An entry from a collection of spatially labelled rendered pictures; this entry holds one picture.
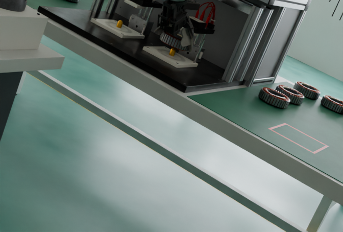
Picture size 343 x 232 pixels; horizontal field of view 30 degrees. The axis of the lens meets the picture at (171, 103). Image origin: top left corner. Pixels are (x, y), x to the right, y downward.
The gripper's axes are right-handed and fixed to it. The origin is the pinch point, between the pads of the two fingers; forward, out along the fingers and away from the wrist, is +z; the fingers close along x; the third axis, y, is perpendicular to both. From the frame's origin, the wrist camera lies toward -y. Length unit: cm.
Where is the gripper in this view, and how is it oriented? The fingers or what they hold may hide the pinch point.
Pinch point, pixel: (175, 41)
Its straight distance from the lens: 221.1
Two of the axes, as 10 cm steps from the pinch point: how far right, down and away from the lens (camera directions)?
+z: -0.8, 7.2, 6.9
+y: -6.0, 5.2, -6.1
